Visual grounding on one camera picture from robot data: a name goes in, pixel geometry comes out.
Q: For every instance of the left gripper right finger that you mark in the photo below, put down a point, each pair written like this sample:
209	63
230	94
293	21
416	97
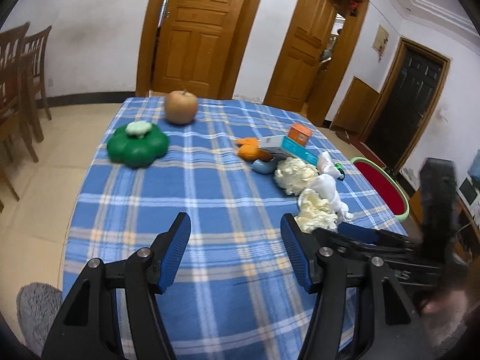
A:
302	251

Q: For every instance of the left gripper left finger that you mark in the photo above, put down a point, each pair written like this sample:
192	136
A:
168	249

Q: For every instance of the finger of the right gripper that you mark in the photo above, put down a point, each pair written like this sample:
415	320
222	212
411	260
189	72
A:
371	236

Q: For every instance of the cream paper wad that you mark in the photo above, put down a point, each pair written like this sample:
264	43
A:
315	212
293	175

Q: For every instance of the person's right hand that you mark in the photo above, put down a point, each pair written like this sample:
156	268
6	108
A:
451	319

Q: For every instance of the red basin green rim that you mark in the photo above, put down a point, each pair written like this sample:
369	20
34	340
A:
386	187

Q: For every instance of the white sock bundle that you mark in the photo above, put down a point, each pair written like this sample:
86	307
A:
325	186

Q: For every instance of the small green toy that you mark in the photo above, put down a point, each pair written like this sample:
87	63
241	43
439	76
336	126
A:
339	171

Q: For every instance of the blue plaid tablecloth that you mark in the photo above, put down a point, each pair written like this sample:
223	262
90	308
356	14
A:
235	295

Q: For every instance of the blue small bowl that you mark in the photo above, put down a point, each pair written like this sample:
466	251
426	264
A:
265	168

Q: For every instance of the green flower-shaped toy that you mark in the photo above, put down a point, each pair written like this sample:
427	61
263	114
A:
137	144

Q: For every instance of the teal toothpaste box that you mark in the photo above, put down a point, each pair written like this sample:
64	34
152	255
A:
286	147

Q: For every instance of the orange cardboard box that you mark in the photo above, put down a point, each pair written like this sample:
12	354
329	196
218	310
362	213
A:
299	133

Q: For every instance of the black entrance door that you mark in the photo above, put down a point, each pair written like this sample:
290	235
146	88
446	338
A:
406	103

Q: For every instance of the orange plush toy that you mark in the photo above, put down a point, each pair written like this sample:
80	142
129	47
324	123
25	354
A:
249	150

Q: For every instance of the grey fluffy cushion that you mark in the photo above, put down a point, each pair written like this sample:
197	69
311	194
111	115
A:
37	306

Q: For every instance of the brown apple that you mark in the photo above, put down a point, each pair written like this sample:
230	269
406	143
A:
180	107

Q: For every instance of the wooden chair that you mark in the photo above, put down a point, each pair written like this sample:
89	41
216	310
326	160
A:
34	55
13	116

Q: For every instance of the left wooden door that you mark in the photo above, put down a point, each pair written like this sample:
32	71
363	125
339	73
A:
197	45

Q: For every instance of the wooden door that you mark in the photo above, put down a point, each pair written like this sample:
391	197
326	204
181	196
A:
314	57
197	45

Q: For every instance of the middle wooden door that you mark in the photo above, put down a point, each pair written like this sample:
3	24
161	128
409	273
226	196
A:
314	57

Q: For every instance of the wooden wall panel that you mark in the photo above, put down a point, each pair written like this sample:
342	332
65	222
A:
357	107

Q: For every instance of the wall electrical box cover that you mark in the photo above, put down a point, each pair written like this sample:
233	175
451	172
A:
381	39

